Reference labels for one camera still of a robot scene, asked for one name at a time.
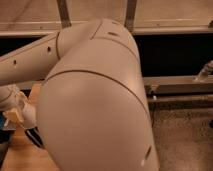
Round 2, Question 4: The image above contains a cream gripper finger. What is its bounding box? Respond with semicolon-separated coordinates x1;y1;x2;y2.
3;108;24;123

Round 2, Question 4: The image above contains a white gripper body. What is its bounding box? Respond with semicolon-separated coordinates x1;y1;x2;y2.
8;84;28;109

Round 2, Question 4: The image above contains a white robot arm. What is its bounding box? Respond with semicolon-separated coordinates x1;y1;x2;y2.
0;19;159;171

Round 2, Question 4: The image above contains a black striped eraser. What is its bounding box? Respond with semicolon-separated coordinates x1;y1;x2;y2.
25;128;44;148

